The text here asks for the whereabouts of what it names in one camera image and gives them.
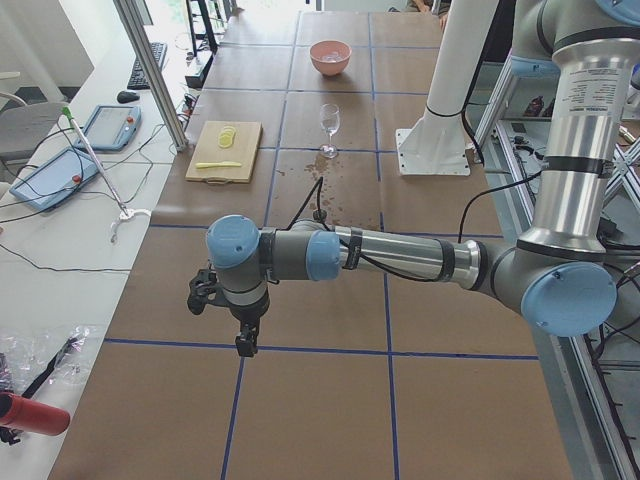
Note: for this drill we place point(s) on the far blue teach pendant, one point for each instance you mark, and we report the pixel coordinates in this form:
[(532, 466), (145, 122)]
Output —
[(110, 128)]

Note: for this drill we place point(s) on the black computer mouse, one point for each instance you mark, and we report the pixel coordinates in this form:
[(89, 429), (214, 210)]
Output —
[(126, 96)]

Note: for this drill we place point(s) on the aluminium frame post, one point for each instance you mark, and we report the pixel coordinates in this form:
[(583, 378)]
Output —
[(132, 22)]

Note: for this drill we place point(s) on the clear wine glass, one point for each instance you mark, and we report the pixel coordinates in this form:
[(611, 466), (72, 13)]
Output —
[(330, 122)]

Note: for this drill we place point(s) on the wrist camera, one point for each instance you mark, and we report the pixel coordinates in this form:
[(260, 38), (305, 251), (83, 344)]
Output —
[(204, 290)]

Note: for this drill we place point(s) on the near blue teach pendant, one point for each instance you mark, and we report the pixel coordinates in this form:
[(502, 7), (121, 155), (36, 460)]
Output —
[(55, 180)]

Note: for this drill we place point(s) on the clear ice cubes pile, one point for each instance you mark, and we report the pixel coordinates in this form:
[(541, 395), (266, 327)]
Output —
[(331, 57)]

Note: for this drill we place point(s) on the pink bowl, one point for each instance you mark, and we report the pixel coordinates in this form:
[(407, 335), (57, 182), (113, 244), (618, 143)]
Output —
[(317, 49)]

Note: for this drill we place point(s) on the red bottle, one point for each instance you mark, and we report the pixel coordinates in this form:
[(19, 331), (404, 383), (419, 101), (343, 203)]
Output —
[(25, 414)]

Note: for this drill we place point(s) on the yellow plastic knife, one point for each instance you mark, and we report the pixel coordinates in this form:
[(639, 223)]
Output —
[(221, 164)]

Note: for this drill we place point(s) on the bamboo cutting board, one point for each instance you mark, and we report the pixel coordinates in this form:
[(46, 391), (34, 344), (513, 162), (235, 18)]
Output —
[(244, 150)]

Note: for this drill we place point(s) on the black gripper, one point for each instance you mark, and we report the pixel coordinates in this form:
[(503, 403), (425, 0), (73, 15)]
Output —
[(248, 316)]

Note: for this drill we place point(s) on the grey office chair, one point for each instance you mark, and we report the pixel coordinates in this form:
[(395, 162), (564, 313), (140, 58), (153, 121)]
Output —
[(24, 125)]

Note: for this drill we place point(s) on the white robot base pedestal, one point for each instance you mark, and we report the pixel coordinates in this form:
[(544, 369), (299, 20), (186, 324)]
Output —
[(435, 145)]

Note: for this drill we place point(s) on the blue teach pendant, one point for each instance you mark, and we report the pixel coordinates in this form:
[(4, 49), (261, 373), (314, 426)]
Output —
[(55, 180), (110, 128)]

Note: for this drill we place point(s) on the clear plastic bag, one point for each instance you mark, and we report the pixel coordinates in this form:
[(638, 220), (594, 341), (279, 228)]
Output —
[(31, 358)]

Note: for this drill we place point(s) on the metal rod with green tip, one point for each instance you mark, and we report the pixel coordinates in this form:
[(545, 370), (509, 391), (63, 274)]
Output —
[(85, 142)]

